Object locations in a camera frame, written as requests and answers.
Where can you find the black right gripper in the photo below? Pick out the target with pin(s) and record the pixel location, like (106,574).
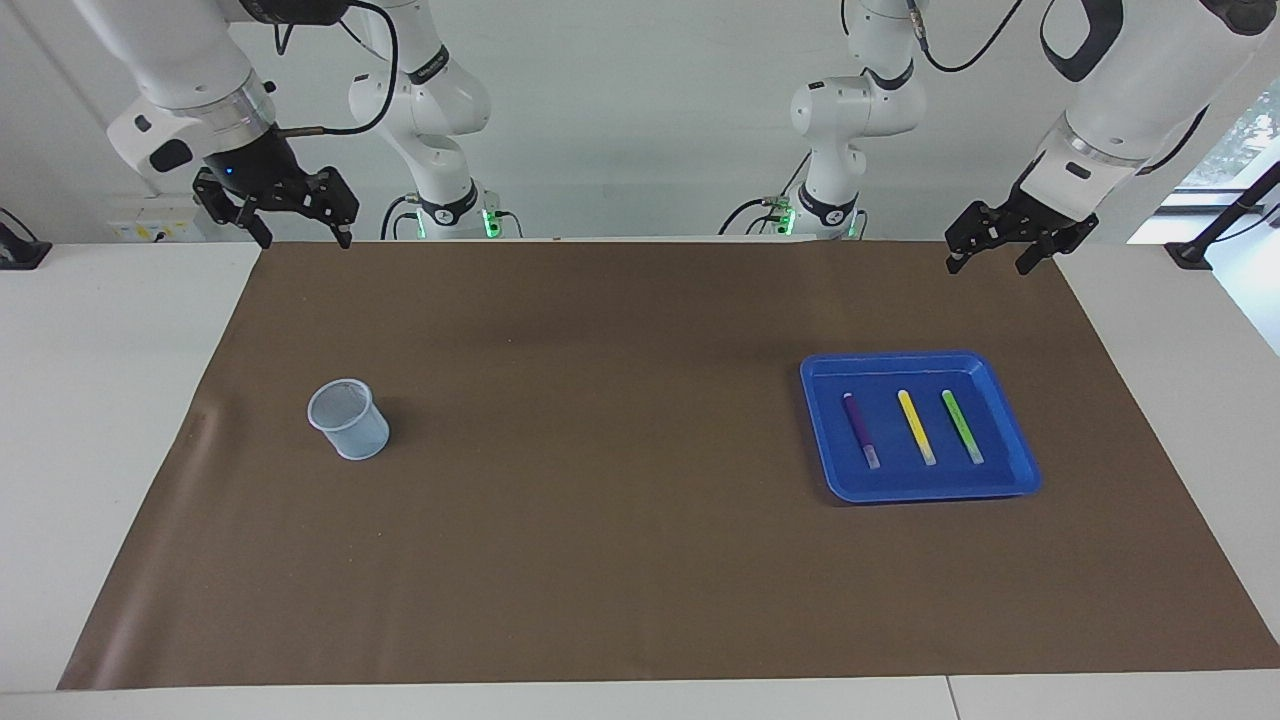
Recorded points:
(255,175)

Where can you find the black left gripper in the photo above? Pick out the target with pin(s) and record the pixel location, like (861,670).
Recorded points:
(1010,225)

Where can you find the green pen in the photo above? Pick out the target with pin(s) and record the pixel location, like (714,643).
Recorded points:
(962,426)

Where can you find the yellow pen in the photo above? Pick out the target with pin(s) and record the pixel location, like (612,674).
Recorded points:
(916,426)

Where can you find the purple pen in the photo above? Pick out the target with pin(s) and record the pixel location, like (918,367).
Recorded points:
(860,428)

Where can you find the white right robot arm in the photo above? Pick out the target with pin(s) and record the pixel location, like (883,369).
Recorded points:
(190,70)

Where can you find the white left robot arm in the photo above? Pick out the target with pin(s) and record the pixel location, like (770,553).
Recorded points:
(1120,100)

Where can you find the translucent plastic cup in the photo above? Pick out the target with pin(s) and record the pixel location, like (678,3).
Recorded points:
(350,425)

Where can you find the black clamp stand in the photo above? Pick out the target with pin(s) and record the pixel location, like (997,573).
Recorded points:
(1225,215)

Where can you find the blue plastic tray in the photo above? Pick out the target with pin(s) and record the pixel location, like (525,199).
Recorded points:
(900,480)

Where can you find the window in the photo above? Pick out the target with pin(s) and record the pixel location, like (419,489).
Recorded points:
(1235,140)

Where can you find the brown table mat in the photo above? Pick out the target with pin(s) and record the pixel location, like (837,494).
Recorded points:
(600,500)

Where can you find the white wall socket strip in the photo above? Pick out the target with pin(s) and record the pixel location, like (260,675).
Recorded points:
(150,231)

